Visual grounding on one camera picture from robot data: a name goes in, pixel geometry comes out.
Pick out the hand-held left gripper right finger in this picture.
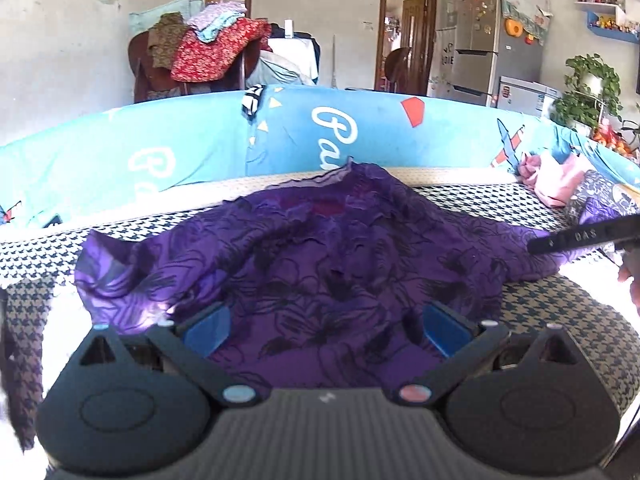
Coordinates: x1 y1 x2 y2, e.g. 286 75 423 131
399 302 582 407

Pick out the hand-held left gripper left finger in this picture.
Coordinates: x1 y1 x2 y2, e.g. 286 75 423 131
77 302 259 407

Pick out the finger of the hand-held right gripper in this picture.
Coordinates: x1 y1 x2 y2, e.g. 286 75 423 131
527 233 569 257

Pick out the purple floral garment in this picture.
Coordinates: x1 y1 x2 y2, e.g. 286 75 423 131
74 162 566 391

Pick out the pile of pastel clothes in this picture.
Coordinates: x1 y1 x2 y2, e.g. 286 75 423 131
186 2 249 44

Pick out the person's right hand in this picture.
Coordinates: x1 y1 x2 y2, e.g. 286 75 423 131
618 261 640 318

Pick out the houndstooth sofa seat cover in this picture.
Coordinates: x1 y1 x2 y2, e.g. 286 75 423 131
0 180 640 466

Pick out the pink garment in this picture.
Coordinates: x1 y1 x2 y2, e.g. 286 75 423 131
517 152 587 209

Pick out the pile of orange fruit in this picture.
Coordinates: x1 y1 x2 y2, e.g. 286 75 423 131
591 119 635 157

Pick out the beige dotted sofa edge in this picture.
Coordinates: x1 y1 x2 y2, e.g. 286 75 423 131
0 166 521 243

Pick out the green potted plant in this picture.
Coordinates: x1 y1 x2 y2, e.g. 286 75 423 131
550 54 627 132

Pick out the white chest freezer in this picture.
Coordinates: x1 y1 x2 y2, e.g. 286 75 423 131
496 76 562 117

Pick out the blue printed sofa cover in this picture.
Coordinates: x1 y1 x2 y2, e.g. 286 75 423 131
0 84 640 231

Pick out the silver refrigerator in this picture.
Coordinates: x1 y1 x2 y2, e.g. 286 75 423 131
439 0 545 107

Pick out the white printed panel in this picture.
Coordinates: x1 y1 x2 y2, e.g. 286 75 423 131
427 27 458 99

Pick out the round brown chair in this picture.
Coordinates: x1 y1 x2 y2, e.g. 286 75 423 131
384 47 409 94

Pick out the red floral cloth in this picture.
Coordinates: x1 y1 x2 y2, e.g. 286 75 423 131
170 17 272 84

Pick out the olive floral cloth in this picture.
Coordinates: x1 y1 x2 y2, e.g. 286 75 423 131
146 12 189 69

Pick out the light blue cloth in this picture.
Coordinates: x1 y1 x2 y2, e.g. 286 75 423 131
129 0 202 37

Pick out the blue white wall shelf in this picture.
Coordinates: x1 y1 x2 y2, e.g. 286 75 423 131
574 0 640 44

